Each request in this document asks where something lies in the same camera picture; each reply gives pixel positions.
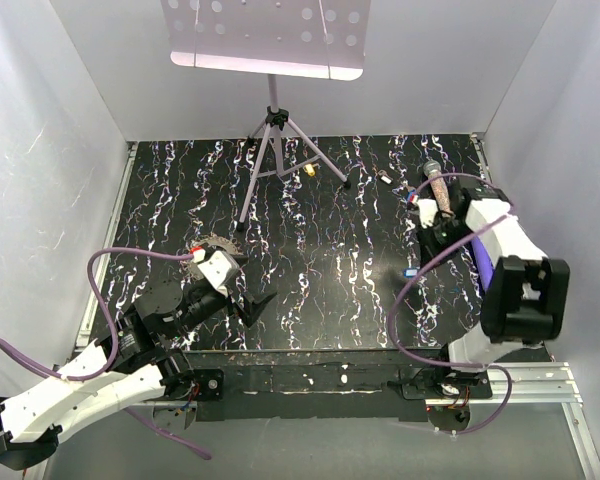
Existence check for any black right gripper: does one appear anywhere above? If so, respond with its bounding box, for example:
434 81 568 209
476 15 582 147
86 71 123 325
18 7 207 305
414 218 475 275

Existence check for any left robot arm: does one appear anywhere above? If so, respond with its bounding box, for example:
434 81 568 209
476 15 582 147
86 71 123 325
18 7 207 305
0 280 276 471

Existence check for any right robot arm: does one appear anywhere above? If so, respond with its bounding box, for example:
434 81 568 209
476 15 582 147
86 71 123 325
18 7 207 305
416 181 570 398

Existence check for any purple plastic tool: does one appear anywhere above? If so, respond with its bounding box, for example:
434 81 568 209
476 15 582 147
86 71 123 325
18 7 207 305
471 237 494 292

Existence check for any sprinkles filled tube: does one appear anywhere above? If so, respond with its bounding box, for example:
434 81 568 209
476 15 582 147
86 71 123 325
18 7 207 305
423 160 452 215

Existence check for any metal bicycle cassette sprocket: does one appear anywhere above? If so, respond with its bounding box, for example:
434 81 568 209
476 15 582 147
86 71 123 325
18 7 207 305
186 233 242 280

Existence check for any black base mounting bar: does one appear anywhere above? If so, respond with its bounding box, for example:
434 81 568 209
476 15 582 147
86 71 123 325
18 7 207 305
144 344 481 424

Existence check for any yellow key tag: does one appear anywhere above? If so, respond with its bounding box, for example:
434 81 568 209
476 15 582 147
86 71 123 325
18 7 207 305
303 163 316 177

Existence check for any lilac music stand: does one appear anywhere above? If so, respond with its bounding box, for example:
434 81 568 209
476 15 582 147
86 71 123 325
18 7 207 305
161 0 371 231

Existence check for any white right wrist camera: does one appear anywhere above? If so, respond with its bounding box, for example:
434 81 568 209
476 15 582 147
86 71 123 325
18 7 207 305
411 195 440 228

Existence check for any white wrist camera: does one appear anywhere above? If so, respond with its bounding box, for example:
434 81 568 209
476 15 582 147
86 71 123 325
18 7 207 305
411 195 440 228
188 246 248 297

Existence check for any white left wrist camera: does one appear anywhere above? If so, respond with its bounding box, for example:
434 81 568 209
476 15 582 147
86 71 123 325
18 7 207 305
188 246 248 297

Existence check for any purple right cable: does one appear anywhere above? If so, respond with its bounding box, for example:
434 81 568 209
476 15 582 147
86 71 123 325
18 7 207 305
387 172 519 434

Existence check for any purple cable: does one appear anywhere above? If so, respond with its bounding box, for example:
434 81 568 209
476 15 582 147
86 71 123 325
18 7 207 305
387 172 519 434
0 247 214 461

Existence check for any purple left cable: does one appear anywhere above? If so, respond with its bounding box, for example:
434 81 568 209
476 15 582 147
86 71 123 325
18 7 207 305
0 247 214 461

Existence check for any aluminium frame rail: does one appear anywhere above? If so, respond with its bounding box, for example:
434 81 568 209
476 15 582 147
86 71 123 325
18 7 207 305
22 142 141 476

